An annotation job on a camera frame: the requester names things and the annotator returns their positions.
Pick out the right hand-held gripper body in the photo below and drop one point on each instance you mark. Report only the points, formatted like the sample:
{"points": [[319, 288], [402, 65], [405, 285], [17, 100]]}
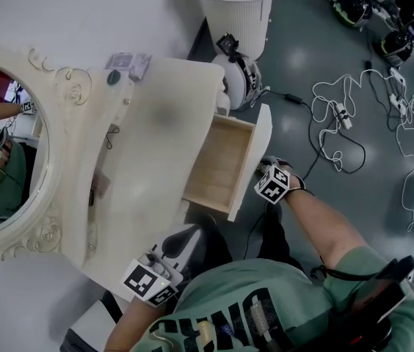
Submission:
{"points": [[273, 185]]}

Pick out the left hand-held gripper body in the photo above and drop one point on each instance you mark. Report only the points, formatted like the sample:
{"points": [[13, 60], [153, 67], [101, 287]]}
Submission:
{"points": [[144, 281]]}

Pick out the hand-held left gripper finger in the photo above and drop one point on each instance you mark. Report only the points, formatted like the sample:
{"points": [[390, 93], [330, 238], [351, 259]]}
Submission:
{"points": [[185, 248], [175, 240]]}

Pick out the wooden vanity drawer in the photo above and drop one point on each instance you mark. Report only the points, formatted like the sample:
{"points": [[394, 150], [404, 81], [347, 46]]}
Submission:
{"points": [[221, 152]]}

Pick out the person's left forearm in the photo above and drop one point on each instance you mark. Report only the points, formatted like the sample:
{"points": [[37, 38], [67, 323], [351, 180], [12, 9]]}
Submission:
{"points": [[130, 328]]}

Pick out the person's right forearm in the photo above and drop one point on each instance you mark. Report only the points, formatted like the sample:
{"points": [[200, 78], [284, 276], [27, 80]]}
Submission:
{"points": [[313, 218]]}

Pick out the white vanity dressing table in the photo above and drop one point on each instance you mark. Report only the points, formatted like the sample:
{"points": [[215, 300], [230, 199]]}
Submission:
{"points": [[155, 152]]}

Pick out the person's left leg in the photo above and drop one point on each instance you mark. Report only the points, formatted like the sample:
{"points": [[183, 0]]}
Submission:
{"points": [[218, 248]]}

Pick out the person's leg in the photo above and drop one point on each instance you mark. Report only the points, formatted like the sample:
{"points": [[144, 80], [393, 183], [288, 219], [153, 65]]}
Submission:
{"points": [[276, 240], [218, 248]]}

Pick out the person's right leg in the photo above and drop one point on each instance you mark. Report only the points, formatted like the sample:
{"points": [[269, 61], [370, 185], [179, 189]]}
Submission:
{"points": [[276, 240]]}

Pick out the person's green printed T-shirt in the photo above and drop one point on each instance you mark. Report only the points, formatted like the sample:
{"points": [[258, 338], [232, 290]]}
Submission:
{"points": [[229, 288]]}

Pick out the black power adapter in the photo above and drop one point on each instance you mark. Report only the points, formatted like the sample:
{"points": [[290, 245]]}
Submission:
{"points": [[293, 98]]}

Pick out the white black-striped round device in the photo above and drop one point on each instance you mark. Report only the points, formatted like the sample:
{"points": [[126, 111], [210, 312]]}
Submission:
{"points": [[236, 83]]}

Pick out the white ribbed round side table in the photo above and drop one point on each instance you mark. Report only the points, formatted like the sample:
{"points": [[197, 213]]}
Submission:
{"points": [[236, 13]]}

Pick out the black chest-mounted device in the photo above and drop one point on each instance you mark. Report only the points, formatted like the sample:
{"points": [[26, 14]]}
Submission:
{"points": [[372, 306]]}

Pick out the small pale packet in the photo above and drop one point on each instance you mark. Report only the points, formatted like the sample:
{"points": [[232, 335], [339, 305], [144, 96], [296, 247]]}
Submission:
{"points": [[140, 68]]}

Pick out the black green round device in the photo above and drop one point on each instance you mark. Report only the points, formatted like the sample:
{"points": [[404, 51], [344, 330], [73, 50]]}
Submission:
{"points": [[348, 2], [401, 44]]}

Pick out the dark green round lid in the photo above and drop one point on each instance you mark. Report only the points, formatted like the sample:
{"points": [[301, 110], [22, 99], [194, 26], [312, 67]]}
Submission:
{"points": [[113, 76]]}

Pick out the oval white-framed mirror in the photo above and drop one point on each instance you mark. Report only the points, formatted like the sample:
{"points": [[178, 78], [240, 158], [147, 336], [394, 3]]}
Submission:
{"points": [[16, 160]]}

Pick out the small black action camera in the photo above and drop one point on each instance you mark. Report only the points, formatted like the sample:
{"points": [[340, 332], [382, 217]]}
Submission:
{"points": [[227, 43]]}

